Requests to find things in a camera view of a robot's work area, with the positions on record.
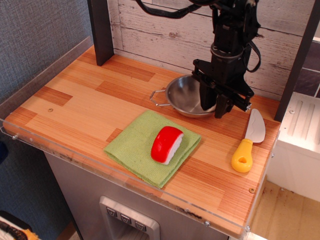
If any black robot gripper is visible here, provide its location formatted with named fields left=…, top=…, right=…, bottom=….
left=192, top=47, right=254, bottom=119

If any stainless steel bowl with handles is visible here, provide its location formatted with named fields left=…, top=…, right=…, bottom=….
left=150, top=75, right=216, bottom=118

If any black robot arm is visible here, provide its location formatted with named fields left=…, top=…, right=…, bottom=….
left=192, top=0, right=261, bottom=119

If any red and white toy sushi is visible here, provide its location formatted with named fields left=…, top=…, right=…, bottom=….
left=150, top=126, right=184, bottom=165

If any green folded cloth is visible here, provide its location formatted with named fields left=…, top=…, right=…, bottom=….
left=104, top=110, right=201, bottom=189

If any white toy sink unit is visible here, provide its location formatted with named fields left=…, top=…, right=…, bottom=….
left=266, top=92, right=320, bottom=201

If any clear acrylic table guard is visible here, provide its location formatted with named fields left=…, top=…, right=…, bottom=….
left=0, top=96, right=280, bottom=239

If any ice dispenser panel with buttons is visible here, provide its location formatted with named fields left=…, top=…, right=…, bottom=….
left=99, top=196, right=161, bottom=240

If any silver toy fridge cabinet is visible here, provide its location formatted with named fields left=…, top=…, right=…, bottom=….
left=45, top=153, right=229, bottom=240

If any yellow handled toy knife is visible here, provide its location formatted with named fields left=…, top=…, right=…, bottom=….
left=231, top=109, right=266, bottom=173

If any dark vertical post right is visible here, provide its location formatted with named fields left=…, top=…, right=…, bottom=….
left=274, top=0, right=320, bottom=122

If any dark vertical post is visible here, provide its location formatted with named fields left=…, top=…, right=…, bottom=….
left=274, top=0, right=320, bottom=122
left=87, top=0, right=114, bottom=66

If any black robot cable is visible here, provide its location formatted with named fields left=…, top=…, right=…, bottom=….
left=134, top=0, right=216, bottom=20

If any dark vertical post left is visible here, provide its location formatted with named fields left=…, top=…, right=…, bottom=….
left=87, top=0, right=114, bottom=66

